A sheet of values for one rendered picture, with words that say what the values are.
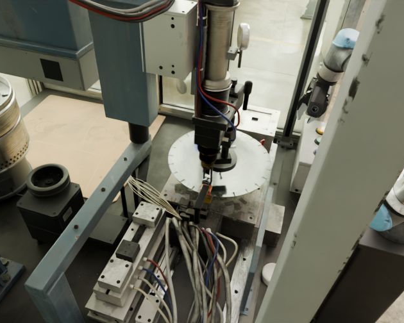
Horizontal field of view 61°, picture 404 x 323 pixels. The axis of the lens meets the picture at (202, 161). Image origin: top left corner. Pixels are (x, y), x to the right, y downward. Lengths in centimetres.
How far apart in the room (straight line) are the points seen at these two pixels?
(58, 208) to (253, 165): 59
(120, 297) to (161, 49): 59
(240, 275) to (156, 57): 67
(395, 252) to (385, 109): 113
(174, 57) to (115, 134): 91
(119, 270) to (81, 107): 99
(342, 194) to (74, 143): 136
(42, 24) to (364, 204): 77
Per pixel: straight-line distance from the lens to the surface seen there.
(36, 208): 104
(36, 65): 94
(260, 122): 137
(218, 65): 71
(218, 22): 68
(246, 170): 107
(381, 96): 18
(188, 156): 110
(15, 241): 123
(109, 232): 107
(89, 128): 158
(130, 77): 72
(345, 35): 111
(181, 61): 65
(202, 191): 95
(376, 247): 128
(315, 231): 24
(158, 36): 65
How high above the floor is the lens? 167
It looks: 42 degrees down
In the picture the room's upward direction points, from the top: 4 degrees clockwise
